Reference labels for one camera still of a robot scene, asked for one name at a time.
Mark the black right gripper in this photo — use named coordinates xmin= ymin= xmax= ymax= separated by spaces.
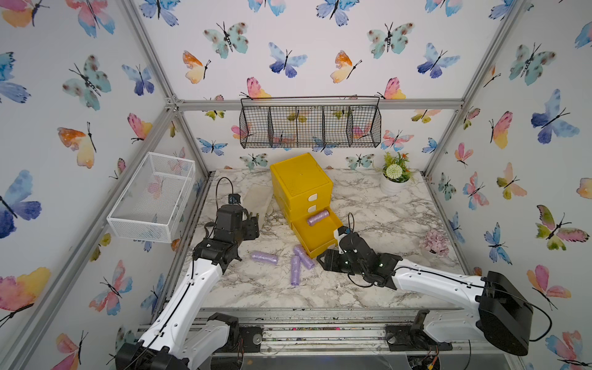
xmin=313 ymin=248 xmax=366 ymax=279

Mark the purple roll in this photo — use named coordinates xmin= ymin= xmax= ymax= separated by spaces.
xmin=307 ymin=210 xmax=330 ymax=227
xmin=251 ymin=251 xmax=279 ymax=265
xmin=291 ymin=255 xmax=302 ymax=286

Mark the yellow three-drawer box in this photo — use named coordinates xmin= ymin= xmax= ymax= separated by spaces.
xmin=270 ymin=154 xmax=343 ymax=259

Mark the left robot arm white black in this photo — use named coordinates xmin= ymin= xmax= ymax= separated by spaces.
xmin=114 ymin=205 xmax=260 ymax=369

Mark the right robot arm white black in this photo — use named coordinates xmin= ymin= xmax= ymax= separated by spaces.
xmin=317 ymin=227 xmax=534 ymax=356

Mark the beige green work glove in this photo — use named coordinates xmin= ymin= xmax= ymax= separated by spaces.
xmin=241 ymin=184 xmax=273 ymax=230

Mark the purple roll angled centre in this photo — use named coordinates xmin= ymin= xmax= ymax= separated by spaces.
xmin=293 ymin=245 xmax=315 ymax=270

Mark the pink artificial flower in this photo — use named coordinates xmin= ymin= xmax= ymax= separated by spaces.
xmin=422 ymin=230 xmax=450 ymax=257

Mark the white pot with green plant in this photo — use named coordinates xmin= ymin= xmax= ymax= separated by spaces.
xmin=380 ymin=152 xmax=413 ymax=196

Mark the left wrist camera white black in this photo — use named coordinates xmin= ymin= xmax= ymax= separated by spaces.
xmin=228 ymin=193 xmax=241 ymax=204

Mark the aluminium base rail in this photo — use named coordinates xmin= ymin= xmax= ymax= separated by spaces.
xmin=226 ymin=308 xmax=525 ymax=369

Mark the white mesh wall basket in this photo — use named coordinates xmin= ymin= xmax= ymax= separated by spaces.
xmin=106 ymin=152 xmax=196 ymax=243

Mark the black wire wall basket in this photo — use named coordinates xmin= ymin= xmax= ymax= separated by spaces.
xmin=237 ymin=96 xmax=382 ymax=150

